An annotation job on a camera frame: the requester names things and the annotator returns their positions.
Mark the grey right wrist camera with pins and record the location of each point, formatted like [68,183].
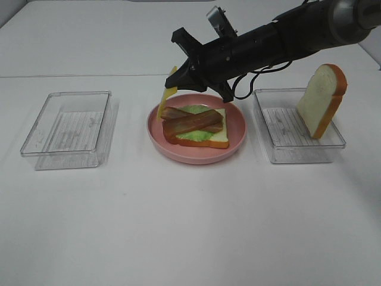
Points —
[217,18]

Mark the yellow cheese slice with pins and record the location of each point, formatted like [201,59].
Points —
[166,94]

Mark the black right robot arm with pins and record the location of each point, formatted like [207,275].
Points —
[293,35]

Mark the white bread slice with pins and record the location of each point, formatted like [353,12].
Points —
[322,98]
[219,140]

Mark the clear plastic tray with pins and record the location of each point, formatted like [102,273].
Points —
[285,137]
[71,131]

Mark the pink round plate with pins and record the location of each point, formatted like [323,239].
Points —
[236,131]

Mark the long bacon strip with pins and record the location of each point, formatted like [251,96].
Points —
[176,121]

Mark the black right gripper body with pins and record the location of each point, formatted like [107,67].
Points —
[211,61]

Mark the clear right plastic tray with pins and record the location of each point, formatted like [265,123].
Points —
[285,137]

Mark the clear left plastic tray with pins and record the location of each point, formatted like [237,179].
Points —
[71,131]

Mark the green lettuce leaf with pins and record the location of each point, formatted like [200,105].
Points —
[199,135]

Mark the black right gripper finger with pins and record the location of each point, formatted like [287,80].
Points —
[184,78]

